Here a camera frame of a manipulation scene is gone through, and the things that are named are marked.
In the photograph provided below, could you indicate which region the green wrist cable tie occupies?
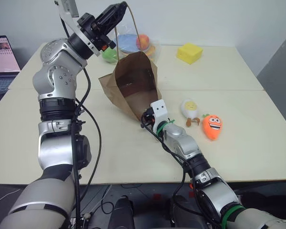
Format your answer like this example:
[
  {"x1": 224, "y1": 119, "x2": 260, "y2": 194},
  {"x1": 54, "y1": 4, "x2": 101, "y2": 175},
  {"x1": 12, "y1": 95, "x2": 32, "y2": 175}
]
[{"x1": 154, "y1": 119, "x2": 176, "y2": 138}]

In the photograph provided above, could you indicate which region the red orange fruit toy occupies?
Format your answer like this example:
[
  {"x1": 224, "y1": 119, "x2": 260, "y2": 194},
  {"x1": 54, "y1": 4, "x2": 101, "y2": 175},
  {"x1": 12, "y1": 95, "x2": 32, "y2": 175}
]
[{"x1": 136, "y1": 34, "x2": 151, "y2": 51}]

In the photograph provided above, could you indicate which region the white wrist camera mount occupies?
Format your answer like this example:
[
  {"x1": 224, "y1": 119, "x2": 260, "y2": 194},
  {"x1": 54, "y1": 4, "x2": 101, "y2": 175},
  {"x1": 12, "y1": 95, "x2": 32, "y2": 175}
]
[
  {"x1": 149, "y1": 99, "x2": 169, "y2": 131},
  {"x1": 54, "y1": 0, "x2": 105, "y2": 57}
]

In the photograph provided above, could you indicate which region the dark rounded shape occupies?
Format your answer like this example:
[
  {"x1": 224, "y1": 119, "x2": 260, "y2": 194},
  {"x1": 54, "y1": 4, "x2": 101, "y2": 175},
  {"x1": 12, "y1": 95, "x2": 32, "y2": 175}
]
[{"x1": 111, "y1": 195, "x2": 135, "y2": 229}]

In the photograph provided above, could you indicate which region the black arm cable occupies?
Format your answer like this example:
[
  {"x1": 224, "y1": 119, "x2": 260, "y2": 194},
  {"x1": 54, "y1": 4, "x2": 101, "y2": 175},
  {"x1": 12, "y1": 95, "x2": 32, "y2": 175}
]
[
  {"x1": 140, "y1": 121, "x2": 224, "y2": 229},
  {"x1": 61, "y1": 18, "x2": 102, "y2": 229}
]

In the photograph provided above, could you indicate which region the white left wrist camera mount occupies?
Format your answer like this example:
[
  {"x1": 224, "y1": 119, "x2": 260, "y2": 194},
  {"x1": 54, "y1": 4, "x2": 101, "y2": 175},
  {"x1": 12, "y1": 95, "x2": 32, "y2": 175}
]
[{"x1": 54, "y1": 0, "x2": 105, "y2": 57}]

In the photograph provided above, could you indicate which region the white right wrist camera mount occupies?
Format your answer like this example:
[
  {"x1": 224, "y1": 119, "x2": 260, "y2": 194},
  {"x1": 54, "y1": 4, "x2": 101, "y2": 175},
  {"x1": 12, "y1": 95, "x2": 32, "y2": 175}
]
[{"x1": 149, "y1": 99, "x2": 169, "y2": 131}]

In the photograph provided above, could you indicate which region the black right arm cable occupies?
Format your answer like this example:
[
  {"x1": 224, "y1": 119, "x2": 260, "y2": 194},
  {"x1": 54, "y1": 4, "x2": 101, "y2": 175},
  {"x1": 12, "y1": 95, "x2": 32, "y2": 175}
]
[{"x1": 140, "y1": 121, "x2": 224, "y2": 229}]

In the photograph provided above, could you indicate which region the brown paper bag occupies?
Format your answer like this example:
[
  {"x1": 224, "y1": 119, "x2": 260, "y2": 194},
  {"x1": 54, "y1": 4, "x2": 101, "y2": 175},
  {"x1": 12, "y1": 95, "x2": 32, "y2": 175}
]
[{"x1": 99, "y1": 1, "x2": 163, "y2": 121}]

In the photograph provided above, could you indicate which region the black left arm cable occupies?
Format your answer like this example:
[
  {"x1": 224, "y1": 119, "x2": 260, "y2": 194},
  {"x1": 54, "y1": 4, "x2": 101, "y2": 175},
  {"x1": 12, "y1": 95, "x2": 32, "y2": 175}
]
[{"x1": 61, "y1": 18, "x2": 102, "y2": 229}]

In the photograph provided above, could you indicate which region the grey partition panel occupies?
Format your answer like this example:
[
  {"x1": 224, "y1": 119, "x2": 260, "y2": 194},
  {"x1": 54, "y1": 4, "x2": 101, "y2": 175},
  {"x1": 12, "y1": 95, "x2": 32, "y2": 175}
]
[{"x1": 256, "y1": 30, "x2": 286, "y2": 135}]

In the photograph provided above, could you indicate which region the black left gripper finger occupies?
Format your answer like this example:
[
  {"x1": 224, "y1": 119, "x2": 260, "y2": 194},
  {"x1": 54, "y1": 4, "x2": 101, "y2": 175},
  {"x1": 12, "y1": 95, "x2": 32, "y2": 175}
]
[
  {"x1": 95, "y1": 1, "x2": 128, "y2": 25},
  {"x1": 95, "y1": 11, "x2": 126, "y2": 37}
]

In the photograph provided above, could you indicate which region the egg plush toy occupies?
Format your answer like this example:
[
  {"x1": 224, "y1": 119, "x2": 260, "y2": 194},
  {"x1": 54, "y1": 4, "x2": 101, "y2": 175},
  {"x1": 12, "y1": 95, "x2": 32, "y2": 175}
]
[{"x1": 180, "y1": 98, "x2": 201, "y2": 127}]

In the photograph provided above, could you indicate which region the clear plastic bag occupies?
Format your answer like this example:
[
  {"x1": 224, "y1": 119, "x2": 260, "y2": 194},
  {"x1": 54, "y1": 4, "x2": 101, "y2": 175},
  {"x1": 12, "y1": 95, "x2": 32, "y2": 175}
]
[{"x1": 101, "y1": 22, "x2": 162, "y2": 64}]

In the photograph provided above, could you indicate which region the orange carrot plush toy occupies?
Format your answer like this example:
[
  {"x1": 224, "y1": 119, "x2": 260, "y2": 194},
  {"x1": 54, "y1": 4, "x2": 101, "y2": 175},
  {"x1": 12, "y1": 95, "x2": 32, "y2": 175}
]
[{"x1": 202, "y1": 114, "x2": 224, "y2": 142}]

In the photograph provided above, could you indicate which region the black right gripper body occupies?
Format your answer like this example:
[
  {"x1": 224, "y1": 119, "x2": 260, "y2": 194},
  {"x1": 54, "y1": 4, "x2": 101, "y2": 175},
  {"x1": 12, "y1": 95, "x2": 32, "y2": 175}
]
[{"x1": 140, "y1": 107, "x2": 156, "y2": 129}]

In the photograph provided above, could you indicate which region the open laptop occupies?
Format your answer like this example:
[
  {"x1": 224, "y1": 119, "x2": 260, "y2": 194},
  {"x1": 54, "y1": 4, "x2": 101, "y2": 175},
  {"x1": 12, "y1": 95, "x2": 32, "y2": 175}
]
[{"x1": 0, "y1": 35, "x2": 22, "y2": 108}]

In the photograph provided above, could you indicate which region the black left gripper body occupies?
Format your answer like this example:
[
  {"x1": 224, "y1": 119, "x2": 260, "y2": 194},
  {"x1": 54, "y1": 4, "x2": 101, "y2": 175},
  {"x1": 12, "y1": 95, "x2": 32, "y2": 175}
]
[{"x1": 77, "y1": 13, "x2": 117, "y2": 52}]

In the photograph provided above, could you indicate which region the yellow cheese plush toy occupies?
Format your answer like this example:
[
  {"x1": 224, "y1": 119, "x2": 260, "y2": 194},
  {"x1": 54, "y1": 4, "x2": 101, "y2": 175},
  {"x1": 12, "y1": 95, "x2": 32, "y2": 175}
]
[{"x1": 176, "y1": 42, "x2": 204, "y2": 65}]

